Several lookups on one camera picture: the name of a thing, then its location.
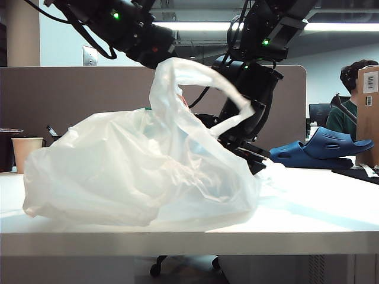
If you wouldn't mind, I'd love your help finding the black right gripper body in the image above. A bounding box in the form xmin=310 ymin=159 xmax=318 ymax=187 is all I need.
xmin=196 ymin=63 xmax=285 ymax=163

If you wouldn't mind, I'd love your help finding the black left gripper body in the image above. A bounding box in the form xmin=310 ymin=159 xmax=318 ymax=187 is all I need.
xmin=129 ymin=25 xmax=178 ymax=70

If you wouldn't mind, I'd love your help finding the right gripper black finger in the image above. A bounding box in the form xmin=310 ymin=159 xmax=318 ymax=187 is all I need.
xmin=245 ymin=156 xmax=269 ymax=176

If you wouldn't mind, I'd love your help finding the white translucent plastic bag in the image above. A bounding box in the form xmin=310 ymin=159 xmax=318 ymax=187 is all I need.
xmin=23 ymin=57 xmax=269 ymax=228

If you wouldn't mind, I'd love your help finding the blue rubber slipper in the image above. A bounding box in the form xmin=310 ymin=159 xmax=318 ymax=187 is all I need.
xmin=269 ymin=141 xmax=354 ymax=170
xmin=302 ymin=127 xmax=374 ymax=160

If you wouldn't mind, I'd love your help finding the long ceiling light strip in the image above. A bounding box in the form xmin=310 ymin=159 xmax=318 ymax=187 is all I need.
xmin=150 ymin=21 xmax=379 ymax=32

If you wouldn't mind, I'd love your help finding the black computer monitor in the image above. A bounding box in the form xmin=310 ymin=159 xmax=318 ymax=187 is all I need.
xmin=308 ymin=103 xmax=331 ymax=121

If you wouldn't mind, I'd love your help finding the black grey diagonal bar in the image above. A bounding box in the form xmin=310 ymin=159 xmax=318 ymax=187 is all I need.
xmin=330 ymin=93 xmax=358 ymax=122

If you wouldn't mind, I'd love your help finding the person in green shirt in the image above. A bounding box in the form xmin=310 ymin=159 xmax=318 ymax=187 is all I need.
xmin=325 ymin=59 xmax=379 ymax=142

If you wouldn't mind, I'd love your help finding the black desk mat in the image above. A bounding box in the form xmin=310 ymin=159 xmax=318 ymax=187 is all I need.
xmin=330 ymin=165 xmax=379 ymax=186

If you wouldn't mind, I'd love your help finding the brown desk partition panel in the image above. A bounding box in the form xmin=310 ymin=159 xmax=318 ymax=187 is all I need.
xmin=0 ymin=65 xmax=306 ymax=150

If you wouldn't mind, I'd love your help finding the white wrapped packet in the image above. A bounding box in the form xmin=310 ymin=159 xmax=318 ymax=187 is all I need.
xmin=356 ymin=163 xmax=379 ymax=179

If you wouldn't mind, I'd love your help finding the brown cardboard box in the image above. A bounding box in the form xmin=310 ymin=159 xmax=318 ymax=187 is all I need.
xmin=355 ymin=66 xmax=379 ymax=168

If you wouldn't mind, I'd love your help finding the beige building column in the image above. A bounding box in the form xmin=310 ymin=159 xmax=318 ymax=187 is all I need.
xmin=5 ymin=0 xmax=41 ymax=67

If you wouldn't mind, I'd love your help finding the beige paper cup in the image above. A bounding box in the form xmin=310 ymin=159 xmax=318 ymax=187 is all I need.
xmin=11 ymin=137 xmax=44 ymax=175

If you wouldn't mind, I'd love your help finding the black lidded container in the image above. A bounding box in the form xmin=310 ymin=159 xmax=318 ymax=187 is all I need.
xmin=0 ymin=128 xmax=24 ymax=173

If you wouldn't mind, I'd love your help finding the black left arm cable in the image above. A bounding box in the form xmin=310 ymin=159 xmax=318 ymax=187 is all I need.
xmin=25 ymin=0 xmax=118 ymax=60

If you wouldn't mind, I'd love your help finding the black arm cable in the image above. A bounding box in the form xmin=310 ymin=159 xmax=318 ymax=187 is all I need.
xmin=25 ymin=0 xmax=118 ymax=60
xmin=189 ymin=0 xmax=249 ymax=109

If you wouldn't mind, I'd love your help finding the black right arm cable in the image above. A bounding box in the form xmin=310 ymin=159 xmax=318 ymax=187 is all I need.
xmin=189 ymin=0 xmax=249 ymax=109

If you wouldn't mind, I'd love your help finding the black right wrist camera bracket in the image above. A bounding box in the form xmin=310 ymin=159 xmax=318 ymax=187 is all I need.
xmin=268 ymin=14 xmax=309 ymax=59

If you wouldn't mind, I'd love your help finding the metal wall switch plate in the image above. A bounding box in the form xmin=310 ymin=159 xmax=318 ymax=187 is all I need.
xmin=82 ymin=46 xmax=98 ymax=67

